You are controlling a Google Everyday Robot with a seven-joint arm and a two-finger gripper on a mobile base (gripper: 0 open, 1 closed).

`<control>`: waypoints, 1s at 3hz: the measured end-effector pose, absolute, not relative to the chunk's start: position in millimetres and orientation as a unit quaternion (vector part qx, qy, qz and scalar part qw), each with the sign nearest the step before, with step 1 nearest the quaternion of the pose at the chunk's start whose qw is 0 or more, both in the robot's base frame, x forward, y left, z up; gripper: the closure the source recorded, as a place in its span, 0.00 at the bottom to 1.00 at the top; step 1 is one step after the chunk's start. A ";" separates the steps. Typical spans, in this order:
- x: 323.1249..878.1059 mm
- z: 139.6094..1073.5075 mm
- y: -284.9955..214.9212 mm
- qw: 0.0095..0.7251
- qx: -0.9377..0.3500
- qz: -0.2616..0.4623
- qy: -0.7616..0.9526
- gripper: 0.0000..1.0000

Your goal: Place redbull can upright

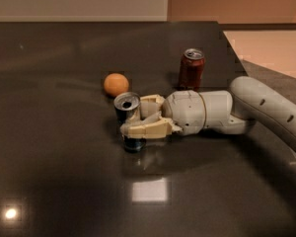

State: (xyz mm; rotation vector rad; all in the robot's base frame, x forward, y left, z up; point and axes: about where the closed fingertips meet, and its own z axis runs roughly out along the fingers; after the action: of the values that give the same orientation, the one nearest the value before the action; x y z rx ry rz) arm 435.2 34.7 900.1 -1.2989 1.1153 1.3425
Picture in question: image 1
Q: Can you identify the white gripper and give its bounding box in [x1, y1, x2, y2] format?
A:
[120, 91, 205, 139]

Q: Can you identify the orange fruit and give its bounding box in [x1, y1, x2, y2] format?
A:
[104, 73, 129, 97]

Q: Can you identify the red soda can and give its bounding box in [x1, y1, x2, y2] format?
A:
[178, 48, 205, 91]

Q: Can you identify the silver blue Red Bull can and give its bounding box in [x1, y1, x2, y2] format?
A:
[113, 92, 146, 153]

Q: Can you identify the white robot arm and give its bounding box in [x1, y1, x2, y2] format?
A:
[113, 76, 296, 153]

